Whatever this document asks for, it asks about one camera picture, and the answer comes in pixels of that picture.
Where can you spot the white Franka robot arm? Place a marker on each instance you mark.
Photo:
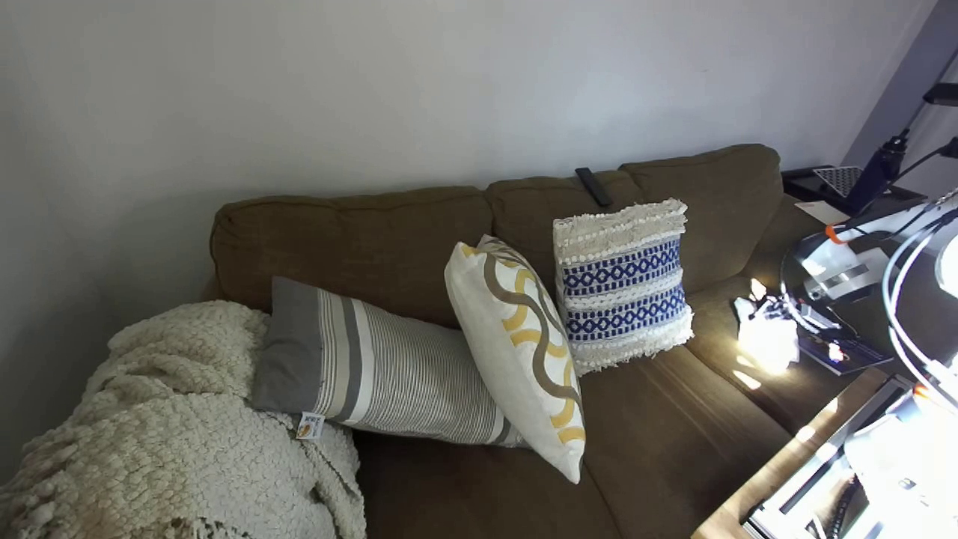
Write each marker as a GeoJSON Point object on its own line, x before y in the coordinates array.
{"type": "Point", "coordinates": [847, 265]}

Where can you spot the white paper sheet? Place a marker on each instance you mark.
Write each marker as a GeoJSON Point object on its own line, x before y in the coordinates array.
{"type": "Point", "coordinates": [819, 211]}

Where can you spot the brown fabric sofa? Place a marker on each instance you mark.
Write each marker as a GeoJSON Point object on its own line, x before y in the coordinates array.
{"type": "Point", "coordinates": [660, 439]}

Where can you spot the blue white patterned pillow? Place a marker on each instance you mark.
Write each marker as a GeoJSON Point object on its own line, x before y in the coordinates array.
{"type": "Point", "coordinates": [618, 289]}

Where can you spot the wooden table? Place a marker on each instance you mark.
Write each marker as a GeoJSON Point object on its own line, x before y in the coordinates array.
{"type": "Point", "coordinates": [768, 490]}

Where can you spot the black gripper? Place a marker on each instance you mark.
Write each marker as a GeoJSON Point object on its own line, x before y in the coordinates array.
{"type": "Point", "coordinates": [807, 313]}

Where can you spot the grey white striped pillow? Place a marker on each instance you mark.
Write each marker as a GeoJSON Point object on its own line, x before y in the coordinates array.
{"type": "Point", "coordinates": [400, 378]}

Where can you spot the dark laptop device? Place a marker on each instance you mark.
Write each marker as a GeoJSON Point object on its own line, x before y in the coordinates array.
{"type": "Point", "coordinates": [813, 183]}

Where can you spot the cream knit blanket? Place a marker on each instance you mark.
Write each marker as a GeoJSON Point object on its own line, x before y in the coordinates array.
{"type": "Point", "coordinates": [168, 439]}

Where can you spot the yellow grey wave pillow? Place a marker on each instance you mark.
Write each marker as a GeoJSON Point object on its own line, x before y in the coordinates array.
{"type": "Point", "coordinates": [518, 370]}

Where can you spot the dark smartphone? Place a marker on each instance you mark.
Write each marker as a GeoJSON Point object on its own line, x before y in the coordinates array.
{"type": "Point", "coordinates": [858, 354]}

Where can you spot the black remote control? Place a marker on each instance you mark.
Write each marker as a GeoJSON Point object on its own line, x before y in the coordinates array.
{"type": "Point", "coordinates": [594, 187]}

